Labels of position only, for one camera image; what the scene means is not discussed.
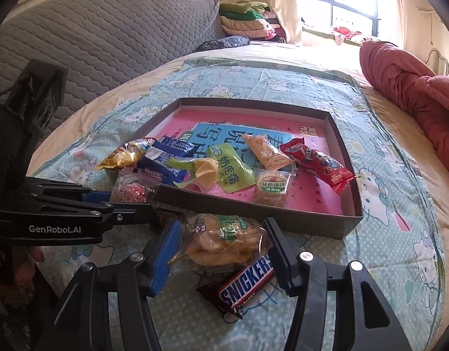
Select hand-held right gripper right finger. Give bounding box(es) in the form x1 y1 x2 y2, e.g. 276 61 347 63
262 217 419 351

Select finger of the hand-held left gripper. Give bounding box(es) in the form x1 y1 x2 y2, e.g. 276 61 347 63
41 198 156 226
30 184 113 204

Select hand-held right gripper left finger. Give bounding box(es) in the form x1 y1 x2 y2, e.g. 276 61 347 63
34 219 183 351

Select clear packet of red candy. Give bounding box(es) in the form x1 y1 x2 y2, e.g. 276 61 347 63
109 172 161 205

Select shallow pink cardboard box tray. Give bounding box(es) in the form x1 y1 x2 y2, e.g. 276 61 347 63
100 97 364 240

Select gold snack packet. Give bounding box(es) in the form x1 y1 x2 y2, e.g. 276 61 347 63
93 137 157 171

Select yellow bread snack packet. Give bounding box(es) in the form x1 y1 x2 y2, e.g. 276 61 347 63
168 213 274 273

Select blue snack packet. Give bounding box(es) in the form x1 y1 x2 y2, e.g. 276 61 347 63
133 135 196 185

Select round cracker packet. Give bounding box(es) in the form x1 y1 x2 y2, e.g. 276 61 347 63
254 169 291 207

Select yellow-green snack packet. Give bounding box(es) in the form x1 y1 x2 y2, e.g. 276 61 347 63
167 156 220 191

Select green snack packet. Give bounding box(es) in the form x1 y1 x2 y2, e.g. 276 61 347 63
206 142 256 194

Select red snack packet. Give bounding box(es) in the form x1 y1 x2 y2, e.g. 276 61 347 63
279 138 357 195

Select orange snack packet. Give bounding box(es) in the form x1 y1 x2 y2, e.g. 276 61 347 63
242 133 296 171

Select person's left hand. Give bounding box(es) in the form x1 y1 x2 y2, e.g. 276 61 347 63
0 245 47 301

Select small dark chocolate packet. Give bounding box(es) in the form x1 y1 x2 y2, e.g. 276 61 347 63
153 208 185 229

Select brown chocolate bar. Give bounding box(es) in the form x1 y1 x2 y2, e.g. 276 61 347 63
196 256 276 320

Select pink picture book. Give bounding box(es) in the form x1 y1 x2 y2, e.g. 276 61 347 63
144 106 357 216

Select cartoon cat printed blanket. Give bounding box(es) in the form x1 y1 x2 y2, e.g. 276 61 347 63
27 58 448 351

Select grey quilted headboard cover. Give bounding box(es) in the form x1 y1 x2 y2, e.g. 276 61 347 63
0 0 221 136

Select beige bed sheet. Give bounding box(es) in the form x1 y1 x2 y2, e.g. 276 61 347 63
27 40 449 351

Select dark patterned cloth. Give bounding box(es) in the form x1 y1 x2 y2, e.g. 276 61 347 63
195 36 251 52

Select pink quilt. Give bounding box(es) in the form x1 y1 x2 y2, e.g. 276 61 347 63
359 40 449 181

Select pile of folded clothes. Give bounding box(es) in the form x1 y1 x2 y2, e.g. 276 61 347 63
219 1 289 44

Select clothes on window sill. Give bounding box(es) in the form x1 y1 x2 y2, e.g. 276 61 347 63
329 25 379 44

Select cream curtain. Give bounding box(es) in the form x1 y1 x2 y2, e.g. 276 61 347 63
266 0 303 46

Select white metal frame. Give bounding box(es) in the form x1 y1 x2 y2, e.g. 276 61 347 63
427 48 449 77

